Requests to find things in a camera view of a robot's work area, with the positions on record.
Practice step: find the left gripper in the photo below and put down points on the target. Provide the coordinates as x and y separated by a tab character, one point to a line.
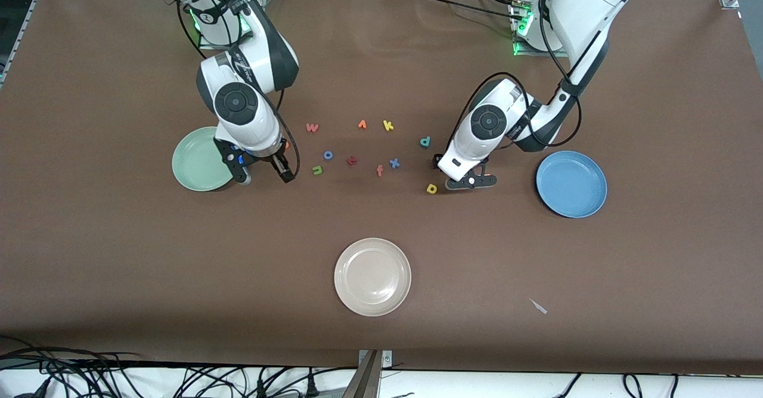
437	158

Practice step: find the black right camera bracket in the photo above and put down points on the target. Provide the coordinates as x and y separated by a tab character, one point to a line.
229	156

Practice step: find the beige plate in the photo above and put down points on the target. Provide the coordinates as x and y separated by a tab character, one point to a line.
372	277

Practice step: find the blue plate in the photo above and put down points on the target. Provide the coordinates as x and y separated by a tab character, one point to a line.
571	184

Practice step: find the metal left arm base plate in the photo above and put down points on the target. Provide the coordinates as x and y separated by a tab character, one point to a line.
524	52

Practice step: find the grey camera pole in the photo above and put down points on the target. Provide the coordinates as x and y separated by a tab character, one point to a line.
365	380

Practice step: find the white paper scrap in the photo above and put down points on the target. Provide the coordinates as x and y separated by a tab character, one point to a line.
539	307

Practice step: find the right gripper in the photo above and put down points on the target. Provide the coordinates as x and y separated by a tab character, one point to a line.
278	161

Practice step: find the green plate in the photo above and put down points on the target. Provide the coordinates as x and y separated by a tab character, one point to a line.
197	162

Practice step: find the black camera bracket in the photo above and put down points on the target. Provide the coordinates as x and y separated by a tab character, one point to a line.
229	156
483	182

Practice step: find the black left camera bracket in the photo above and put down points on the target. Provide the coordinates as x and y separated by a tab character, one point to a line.
483	182

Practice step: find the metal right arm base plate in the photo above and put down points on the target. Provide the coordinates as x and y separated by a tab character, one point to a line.
208	46

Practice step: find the aluminium side rail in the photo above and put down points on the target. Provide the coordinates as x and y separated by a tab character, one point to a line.
21	28

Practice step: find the small metal bracket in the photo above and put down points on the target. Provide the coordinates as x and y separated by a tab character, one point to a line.
387	359

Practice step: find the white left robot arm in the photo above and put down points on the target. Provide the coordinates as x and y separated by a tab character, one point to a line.
590	5

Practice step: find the black power plug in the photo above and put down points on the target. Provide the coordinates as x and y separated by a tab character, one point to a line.
310	386
260	388

